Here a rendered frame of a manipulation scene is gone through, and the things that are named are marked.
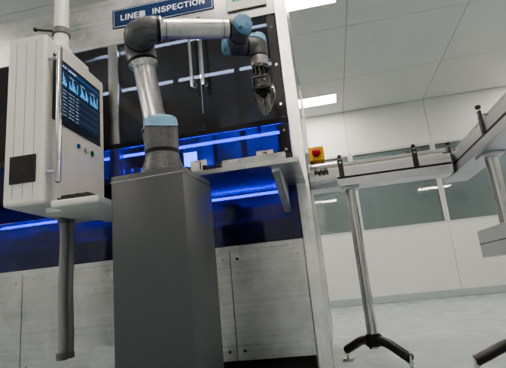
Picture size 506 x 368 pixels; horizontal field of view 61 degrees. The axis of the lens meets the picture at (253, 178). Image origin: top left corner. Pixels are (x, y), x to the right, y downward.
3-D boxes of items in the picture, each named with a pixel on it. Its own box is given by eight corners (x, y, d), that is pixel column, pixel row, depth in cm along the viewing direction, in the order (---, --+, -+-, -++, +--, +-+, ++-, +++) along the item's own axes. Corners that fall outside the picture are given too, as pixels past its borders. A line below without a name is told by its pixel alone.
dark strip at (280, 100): (282, 158, 213) (266, 16, 232) (292, 156, 212) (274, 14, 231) (282, 157, 211) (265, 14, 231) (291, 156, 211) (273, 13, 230)
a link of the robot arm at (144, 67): (147, 158, 155) (120, 25, 166) (147, 170, 169) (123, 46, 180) (181, 153, 158) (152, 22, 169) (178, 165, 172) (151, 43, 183)
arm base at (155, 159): (174, 170, 139) (172, 141, 142) (132, 177, 143) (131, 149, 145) (192, 180, 154) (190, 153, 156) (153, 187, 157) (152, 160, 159)
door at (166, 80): (120, 144, 232) (118, 46, 246) (204, 130, 224) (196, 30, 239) (120, 143, 231) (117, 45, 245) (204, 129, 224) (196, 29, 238)
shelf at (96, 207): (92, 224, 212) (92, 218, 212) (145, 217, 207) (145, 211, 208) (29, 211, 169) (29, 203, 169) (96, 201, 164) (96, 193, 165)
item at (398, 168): (309, 190, 215) (306, 159, 219) (312, 195, 230) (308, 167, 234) (455, 170, 204) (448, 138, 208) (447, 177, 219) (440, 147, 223)
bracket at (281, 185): (285, 212, 205) (281, 186, 209) (291, 211, 205) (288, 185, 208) (275, 200, 173) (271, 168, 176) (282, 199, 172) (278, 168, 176)
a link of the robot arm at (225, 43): (224, 27, 176) (250, 28, 178) (220, 42, 186) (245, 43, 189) (225, 44, 174) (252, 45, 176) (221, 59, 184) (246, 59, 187)
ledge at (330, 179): (311, 187, 220) (310, 184, 220) (336, 184, 218) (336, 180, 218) (309, 182, 206) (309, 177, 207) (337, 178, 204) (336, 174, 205)
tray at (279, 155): (241, 186, 209) (240, 178, 210) (294, 178, 205) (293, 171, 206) (222, 168, 177) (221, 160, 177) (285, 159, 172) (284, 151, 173)
